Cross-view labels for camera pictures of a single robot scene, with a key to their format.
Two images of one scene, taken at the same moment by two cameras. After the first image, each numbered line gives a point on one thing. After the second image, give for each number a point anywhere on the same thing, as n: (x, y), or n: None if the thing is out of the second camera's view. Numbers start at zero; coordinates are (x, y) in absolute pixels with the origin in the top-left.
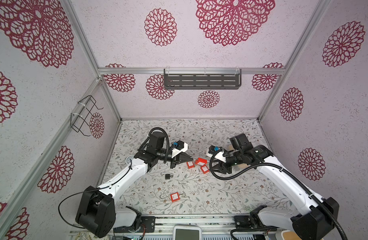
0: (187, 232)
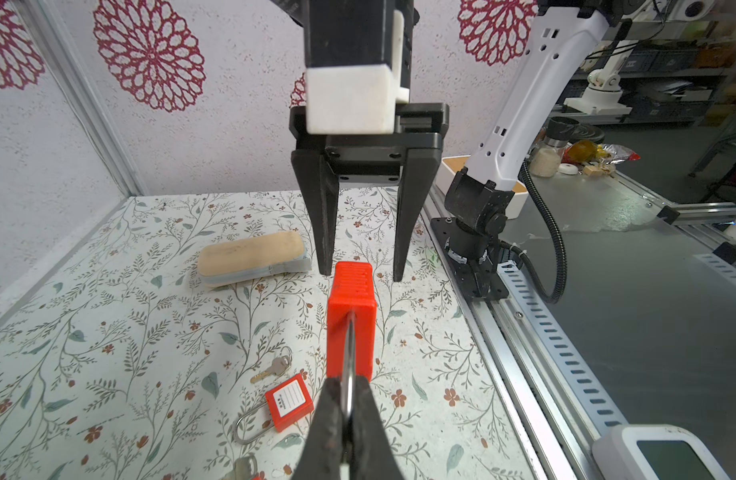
0: (653, 451)
